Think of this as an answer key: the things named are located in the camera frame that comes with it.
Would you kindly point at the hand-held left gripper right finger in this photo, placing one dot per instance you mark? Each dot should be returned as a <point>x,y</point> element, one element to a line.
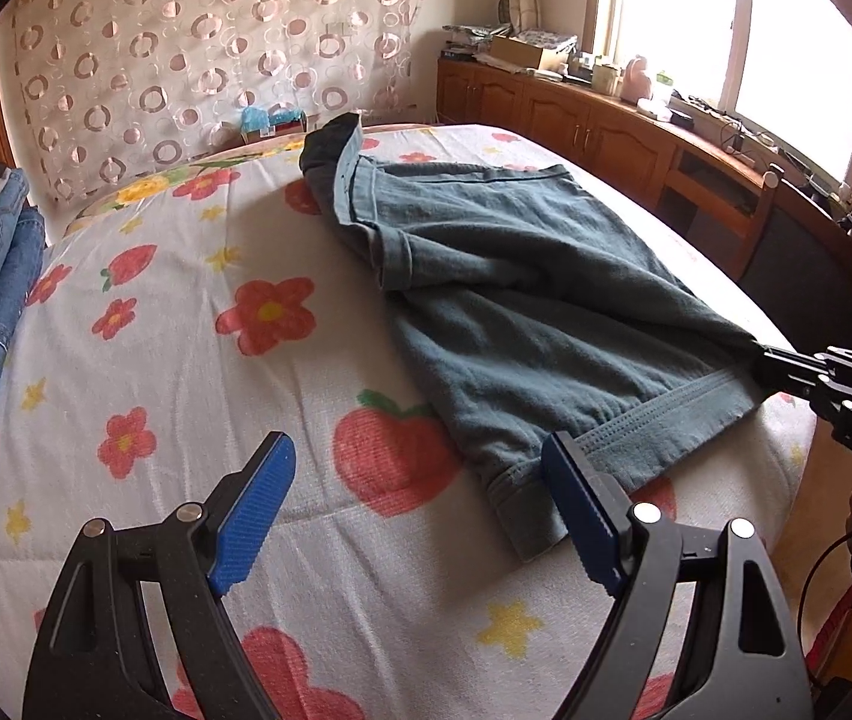
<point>580,502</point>

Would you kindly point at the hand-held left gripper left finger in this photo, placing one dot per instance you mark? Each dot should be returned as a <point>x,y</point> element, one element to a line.
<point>257,510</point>

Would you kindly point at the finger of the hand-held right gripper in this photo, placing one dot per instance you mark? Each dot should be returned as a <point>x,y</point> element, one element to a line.
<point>786,369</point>

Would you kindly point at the grey-green pants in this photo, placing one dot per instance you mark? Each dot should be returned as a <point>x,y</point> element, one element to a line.
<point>531,277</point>

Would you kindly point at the wooden chair with grey back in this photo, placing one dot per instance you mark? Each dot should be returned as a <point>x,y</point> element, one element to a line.
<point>808,255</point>

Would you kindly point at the floral printed bed sheet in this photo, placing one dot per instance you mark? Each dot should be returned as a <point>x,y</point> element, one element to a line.
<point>171,360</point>

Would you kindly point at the white power strip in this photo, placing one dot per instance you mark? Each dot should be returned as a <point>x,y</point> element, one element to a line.
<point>711,114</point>

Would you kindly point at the wooden framed window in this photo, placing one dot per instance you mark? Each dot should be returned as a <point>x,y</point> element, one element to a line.
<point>793,52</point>

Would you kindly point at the pink figurine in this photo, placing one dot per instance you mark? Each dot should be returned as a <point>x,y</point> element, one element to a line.
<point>640,81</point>

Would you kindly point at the wooden cabinet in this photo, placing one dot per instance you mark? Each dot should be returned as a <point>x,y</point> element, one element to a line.
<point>546,112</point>

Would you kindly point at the small cardboard box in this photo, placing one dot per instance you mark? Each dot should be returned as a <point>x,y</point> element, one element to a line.
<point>283,133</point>

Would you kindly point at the blue plastic bag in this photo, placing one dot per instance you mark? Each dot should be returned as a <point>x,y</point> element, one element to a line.
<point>268,118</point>

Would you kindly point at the open cardboard box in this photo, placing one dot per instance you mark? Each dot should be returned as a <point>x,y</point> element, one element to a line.
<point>527,52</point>

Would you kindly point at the stack of papers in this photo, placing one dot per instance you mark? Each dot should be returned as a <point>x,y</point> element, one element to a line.
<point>471,41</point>

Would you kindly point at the circle patterned sheer curtain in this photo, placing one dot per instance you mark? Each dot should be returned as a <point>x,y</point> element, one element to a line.
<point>171,52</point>

